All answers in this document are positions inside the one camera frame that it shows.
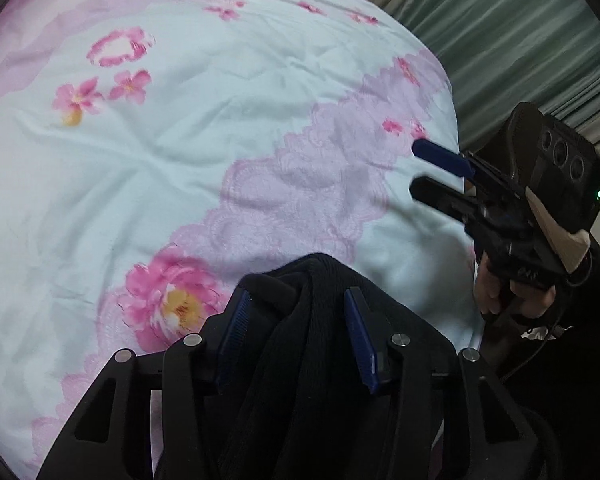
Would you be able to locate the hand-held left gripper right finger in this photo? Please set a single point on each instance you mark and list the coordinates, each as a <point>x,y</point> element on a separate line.
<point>361,340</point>

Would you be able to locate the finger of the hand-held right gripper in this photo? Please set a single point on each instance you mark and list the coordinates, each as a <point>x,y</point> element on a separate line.
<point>440,195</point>
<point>440,156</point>

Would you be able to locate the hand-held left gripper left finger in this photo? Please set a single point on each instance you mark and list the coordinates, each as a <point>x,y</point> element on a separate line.
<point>235,320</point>

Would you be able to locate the black pants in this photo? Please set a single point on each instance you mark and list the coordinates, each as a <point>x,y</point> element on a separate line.
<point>305,360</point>

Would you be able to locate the person's right forearm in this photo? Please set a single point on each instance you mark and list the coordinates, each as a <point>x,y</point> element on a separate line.
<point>592,300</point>

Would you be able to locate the person's right hand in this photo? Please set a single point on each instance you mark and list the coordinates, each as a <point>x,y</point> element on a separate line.
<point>492,290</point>

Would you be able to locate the green curtain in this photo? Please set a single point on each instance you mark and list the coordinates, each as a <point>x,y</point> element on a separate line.
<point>520,35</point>

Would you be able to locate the pink floral duvet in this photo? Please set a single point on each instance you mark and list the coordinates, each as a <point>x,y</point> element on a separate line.
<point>155,160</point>

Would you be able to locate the person's black clothing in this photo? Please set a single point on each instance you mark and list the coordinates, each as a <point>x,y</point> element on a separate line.
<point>570,410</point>

